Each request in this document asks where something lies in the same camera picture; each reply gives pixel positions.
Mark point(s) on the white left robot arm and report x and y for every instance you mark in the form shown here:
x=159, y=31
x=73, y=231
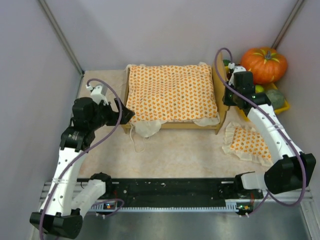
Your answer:
x=62, y=213

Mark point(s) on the wooden pet bed frame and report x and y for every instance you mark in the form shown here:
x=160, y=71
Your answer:
x=220, y=82

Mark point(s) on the orange pumpkin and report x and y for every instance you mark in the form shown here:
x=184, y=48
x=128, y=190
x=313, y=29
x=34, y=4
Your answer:
x=265, y=63

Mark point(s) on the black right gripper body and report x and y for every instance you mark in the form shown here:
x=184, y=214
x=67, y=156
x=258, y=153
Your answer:
x=227, y=99

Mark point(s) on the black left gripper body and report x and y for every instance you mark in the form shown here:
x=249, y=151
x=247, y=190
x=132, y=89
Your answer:
x=116, y=114

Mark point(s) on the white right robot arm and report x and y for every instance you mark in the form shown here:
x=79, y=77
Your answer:
x=291, y=168

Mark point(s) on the yellow plastic tray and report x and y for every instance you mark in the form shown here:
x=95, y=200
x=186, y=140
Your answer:
x=272, y=86

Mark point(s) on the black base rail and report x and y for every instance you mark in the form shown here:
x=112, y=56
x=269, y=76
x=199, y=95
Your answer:
x=177, y=192

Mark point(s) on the green melon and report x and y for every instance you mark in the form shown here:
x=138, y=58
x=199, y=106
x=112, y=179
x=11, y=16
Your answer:
x=276, y=98

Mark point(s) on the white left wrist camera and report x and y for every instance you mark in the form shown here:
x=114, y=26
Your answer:
x=98, y=94

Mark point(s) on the dark green lime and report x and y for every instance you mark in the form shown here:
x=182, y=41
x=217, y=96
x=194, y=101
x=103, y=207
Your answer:
x=226, y=62

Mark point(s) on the duck print pillow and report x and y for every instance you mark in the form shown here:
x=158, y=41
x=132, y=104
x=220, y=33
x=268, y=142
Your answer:
x=247, y=144

